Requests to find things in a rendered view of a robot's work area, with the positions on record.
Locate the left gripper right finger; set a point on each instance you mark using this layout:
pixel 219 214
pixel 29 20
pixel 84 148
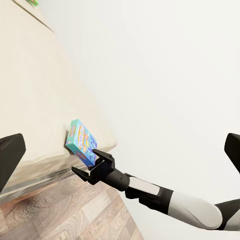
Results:
pixel 232 149

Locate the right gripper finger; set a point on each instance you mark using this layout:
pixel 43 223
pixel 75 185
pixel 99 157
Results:
pixel 104 155
pixel 84 175

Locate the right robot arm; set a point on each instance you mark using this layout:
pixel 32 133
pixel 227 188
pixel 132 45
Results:
pixel 192 210

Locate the bed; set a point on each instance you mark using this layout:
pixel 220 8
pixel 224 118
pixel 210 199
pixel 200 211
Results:
pixel 41 93

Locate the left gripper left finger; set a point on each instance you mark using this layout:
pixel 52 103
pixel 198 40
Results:
pixel 12 149

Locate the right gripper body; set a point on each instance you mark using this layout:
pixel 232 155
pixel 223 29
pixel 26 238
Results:
pixel 106 173

